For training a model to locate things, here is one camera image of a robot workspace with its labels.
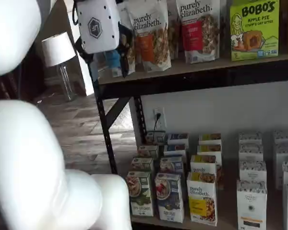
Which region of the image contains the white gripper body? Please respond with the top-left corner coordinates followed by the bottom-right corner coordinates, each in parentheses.
top-left (75, 0), bottom-right (121, 55)

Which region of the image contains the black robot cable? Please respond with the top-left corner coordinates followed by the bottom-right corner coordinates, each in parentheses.
top-left (71, 0), bottom-right (79, 26)

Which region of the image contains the green Bobo's apple pie box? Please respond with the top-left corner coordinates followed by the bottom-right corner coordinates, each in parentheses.
top-left (229, 0), bottom-right (280, 61)

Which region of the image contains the blue purely elizabeth granola bag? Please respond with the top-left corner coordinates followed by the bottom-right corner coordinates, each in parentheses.
top-left (105, 0), bottom-right (136, 78)

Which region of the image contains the brown cardboard shelf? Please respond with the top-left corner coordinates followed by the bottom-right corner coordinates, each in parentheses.
top-left (131, 165), bottom-right (288, 230)

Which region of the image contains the blue white Flax Plus box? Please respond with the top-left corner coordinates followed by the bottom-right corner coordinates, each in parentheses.
top-left (159, 156), bottom-right (184, 176)
top-left (167, 133), bottom-right (189, 146)
top-left (163, 143), bottom-right (187, 158)
top-left (154, 172), bottom-right (184, 224)

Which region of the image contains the black metal shelf rack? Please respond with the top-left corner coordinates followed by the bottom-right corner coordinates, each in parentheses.
top-left (88, 54), bottom-right (288, 175)

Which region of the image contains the green apple cinnamon oatmeal box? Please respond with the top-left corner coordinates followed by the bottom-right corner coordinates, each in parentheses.
top-left (125, 171), bottom-right (155, 217)
top-left (145, 130), bottom-right (166, 145)
top-left (137, 144), bottom-right (159, 159)
top-left (130, 156), bottom-right (155, 173)

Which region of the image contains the yellow purely elizabeth box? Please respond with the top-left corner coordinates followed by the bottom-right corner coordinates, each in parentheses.
top-left (186, 172), bottom-right (218, 227)
top-left (190, 154), bottom-right (223, 190)
top-left (197, 144), bottom-right (223, 159)
top-left (198, 133), bottom-right (222, 146)

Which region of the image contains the wooden shelf board with bags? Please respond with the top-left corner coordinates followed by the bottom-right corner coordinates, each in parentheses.
top-left (97, 53), bottom-right (288, 85)

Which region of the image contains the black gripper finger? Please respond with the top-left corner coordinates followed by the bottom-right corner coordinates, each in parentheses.
top-left (73, 37), bottom-right (95, 65)
top-left (118, 22), bottom-right (133, 58)

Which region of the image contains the black power plug cord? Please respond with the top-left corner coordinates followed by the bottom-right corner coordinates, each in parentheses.
top-left (154, 112), bottom-right (162, 132)

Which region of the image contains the white wall outlet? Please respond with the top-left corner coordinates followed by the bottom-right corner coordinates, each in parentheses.
top-left (153, 107), bottom-right (167, 129)

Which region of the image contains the red purely elizabeth granola bag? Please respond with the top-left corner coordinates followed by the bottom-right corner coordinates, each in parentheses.
top-left (175, 0), bottom-right (221, 64)

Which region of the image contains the orange purely elizabeth granola bag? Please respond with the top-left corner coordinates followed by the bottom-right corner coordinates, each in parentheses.
top-left (125, 0), bottom-right (172, 73)

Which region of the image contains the white shade table lamp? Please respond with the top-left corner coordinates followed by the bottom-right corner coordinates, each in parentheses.
top-left (41, 31), bottom-right (77, 102)

